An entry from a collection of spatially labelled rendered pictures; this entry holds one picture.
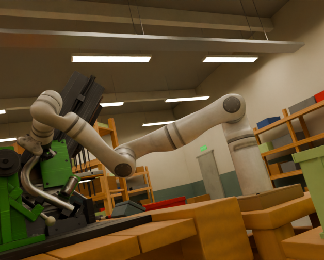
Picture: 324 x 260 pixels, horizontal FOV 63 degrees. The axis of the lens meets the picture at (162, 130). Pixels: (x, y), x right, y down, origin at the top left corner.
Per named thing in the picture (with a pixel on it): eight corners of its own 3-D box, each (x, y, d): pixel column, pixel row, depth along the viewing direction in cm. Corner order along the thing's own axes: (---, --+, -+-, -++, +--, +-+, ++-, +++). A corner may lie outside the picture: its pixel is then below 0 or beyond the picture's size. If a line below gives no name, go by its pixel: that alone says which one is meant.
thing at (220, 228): (84, 244, 183) (81, 222, 187) (255, 259, 63) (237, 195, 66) (63, 250, 175) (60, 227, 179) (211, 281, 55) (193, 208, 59)
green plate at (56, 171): (71, 191, 113) (62, 148, 122) (75, 183, 107) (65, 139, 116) (41, 196, 107) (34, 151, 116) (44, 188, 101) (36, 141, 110)
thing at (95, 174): (94, 181, 141) (93, 175, 142) (103, 175, 128) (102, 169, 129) (10, 195, 120) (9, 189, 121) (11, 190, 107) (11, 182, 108)
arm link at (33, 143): (14, 143, 88) (15, 133, 84) (37, 122, 96) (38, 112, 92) (38, 158, 89) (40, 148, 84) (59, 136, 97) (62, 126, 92)
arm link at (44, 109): (32, 105, 74) (73, 134, 80) (47, 86, 80) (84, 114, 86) (22, 115, 79) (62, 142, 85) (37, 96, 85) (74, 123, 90)
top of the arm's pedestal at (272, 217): (259, 209, 104) (256, 198, 105) (343, 200, 77) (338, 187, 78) (194, 230, 87) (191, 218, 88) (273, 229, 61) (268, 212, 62)
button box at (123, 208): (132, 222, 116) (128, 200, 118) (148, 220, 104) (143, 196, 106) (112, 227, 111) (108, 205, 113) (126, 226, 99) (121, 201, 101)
